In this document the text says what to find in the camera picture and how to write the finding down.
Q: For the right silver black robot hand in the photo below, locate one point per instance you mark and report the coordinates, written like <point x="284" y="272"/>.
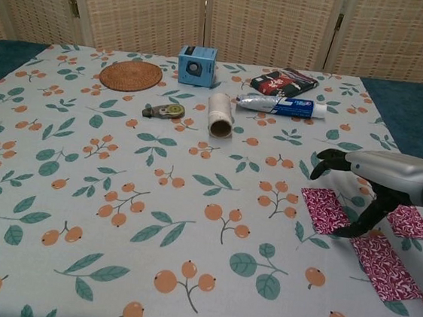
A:
<point x="388" y="169"/>

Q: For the magenta patterned cloth square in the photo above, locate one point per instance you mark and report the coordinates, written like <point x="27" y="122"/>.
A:
<point x="321" y="209"/>
<point x="385" y="271"/>

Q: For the red black floral pouch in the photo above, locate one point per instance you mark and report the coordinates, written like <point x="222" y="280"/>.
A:
<point x="284" y="82"/>

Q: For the white blue toothpaste tube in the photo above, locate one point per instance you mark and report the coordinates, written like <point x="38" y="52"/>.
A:
<point x="281" y="105"/>

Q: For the cardboard paper roll tube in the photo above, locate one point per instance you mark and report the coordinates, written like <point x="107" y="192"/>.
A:
<point x="219" y="114"/>

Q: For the bamboo folding screen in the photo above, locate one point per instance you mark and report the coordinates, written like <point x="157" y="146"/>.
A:
<point x="249" y="18"/>

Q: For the light blue cardboard box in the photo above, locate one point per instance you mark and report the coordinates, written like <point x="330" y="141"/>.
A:
<point x="196" y="68"/>

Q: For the correction tape dispenser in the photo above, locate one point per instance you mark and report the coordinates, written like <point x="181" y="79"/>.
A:
<point x="165" y="111"/>

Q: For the floral orange-berry tablecloth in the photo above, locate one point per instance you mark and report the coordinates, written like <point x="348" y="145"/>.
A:
<point x="152" y="216"/>

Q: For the round woven rattan coaster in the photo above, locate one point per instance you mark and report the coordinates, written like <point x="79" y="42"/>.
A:
<point x="130" y="76"/>

